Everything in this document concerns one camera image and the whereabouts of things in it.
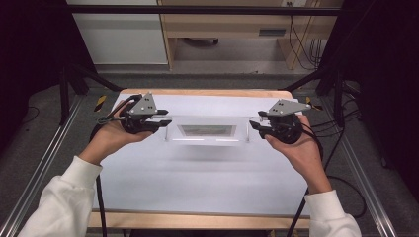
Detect white table mat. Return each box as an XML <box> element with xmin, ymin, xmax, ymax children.
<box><xmin>91</xmin><ymin>93</ymin><xmax>313</xmax><ymax>219</ymax></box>

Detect black floor cables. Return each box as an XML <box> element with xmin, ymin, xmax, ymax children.
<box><xmin>307</xmin><ymin>82</ymin><xmax>368</xmax><ymax>220</ymax></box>

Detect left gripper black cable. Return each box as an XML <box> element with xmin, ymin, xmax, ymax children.
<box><xmin>88</xmin><ymin>94</ymin><xmax>143</xmax><ymax>237</ymax></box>

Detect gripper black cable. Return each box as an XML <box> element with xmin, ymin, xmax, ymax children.
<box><xmin>88</xmin><ymin>94</ymin><xmax>143</xmax><ymax>237</ymax></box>
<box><xmin>285</xmin><ymin>121</ymin><xmax>326</xmax><ymax>237</ymax></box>

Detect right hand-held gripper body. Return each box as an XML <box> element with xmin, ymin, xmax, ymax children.
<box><xmin>262</xmin><ymin>98</ymin><xmax>312</xmax><ymax>145</ymax></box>

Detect right yellow clamp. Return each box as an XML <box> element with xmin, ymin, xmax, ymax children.
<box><xmin>304</xmin><ymin>96</ymin><xmax>324</xmax><ymax>112</ymax></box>

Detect person's left hand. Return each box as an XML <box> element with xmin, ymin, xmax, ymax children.
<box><xmin>78</xmin><ymin>100</ymin><xmax>156</xmax><ymax>166</ymax></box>

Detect yellow clamp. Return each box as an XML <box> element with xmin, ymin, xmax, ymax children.
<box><xmin>94</xmin><ymin>95</ymin><xmax>108</xmax><ymax>113</ymax></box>
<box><xmin>304</xmin><ymin>96</ymin><xmax>324</xmax><ymax>112</ymax></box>

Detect wooden table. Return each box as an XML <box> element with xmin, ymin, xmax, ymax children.
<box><xmin>86</xmin><ymin>88</ymin><xmax>312</xmax><ymax>231</ymax></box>

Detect beige card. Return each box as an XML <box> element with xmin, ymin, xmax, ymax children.
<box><xmin>177</xmin><ymin>123</ymin><xmax>238</xmax><ymax>138</ymax></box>

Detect aluminium floor rail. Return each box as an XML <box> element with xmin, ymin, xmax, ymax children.
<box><xmin>0</xmin><ymin>95</ymin><xmax>85</xmax><ymax>237</ymax></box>
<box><xmin>319</xmin><ymin>97</ymin><xmax>398</xmax><ymax>237</ymax></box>

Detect wooden desk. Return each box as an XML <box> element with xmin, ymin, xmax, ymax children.
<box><xmin>157</xmin><ymin>0</ymin><xmax>344</xmax><ymax>71</ymax></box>

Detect left yellow clamp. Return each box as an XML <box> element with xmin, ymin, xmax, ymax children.
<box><xmin>94</xmin><ymin>95</ymin><xmax>108</xmax><ymax>113</ymax></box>

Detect white cabinet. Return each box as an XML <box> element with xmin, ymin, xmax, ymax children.
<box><xmin>64</xmin><ymin>0</ymin><xmax>169</xmax><ymax>66</ymax></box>

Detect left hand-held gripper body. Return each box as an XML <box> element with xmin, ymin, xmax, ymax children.
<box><xmin>118</xmin><ymin>92</ymin><xmax>160</xmax><ymax>135</ymax></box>

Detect grey desk drawer handle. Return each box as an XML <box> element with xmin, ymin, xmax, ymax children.
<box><xmin>258</xmin><ymin>28</ymin><xmax>288</xmax><ymax>38</ymax></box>

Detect thin black floor cable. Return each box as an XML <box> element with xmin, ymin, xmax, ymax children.
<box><xmin>19</xmin><ymin>106</ymin><xmax>42</xmax><ymax>126</ymax></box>

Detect person's right hand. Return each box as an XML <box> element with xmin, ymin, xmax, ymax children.
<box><xmin>264</xmin><ymin>114</ymin><xmax>333</xmax><ymax>196</ymax></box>

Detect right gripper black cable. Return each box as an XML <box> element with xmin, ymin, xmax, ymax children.
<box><xmin>285</xmin><ymin>121</ymin><xmax>326</xmax><ymax>237</ymax></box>

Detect black metal stand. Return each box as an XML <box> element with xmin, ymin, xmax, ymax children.
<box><xmin>58</xmin><ymin>61</ymin><xmax>125</xmax><ymax>126</ymax></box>
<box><xmin>279</xmin><ymin>63</ymin><xmax>348</xmax><ymax>128</ymax></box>

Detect black metal crossbar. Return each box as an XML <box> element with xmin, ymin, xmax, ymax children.
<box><xmin>64</xmin><ymin>3</ymin><xmax>342</xmax><ymax>17</ymax></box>

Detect hanging black cables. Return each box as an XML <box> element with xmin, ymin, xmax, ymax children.
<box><xmin>286</xmin><ymin>1</ymin><xmax>326</xmax><ymax>71</ymax></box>

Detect clear plastic bag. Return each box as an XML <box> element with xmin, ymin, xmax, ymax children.
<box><xmin>154</xmin><ymin>112</ymin><xmax>270</xmax><ymax>148</ymax></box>

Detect dark curtain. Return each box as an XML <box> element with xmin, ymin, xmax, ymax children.
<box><xmin>315</xmin><ymin>0</ymin><xmax>419</xmax><ymax>201</ymax></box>
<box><xmin>0</xmin><ymin>0</ymin><xmax>97</xmax><ymax>152</ymax></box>

